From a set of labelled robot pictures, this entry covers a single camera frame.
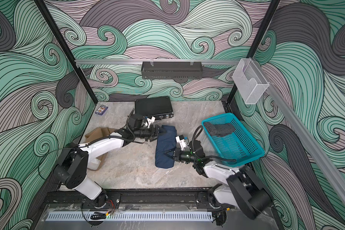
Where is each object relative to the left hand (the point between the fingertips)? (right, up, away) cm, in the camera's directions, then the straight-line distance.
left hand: (164, 133), depth 80 cm
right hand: (0, -13, -3) cm, 13 cm away
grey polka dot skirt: (+35, +1, +11) cm, 37 cm away
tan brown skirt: (-46, -2, +11) cm, 47 cm away
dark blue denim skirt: (0, -5, -1) cm, 5 cm away
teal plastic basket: (+50, -10, +14) cm, 53 cm away
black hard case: (-6, +16, +37) cm, 41 cm away
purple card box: (-53, +14, +33) cm, 64 cm away
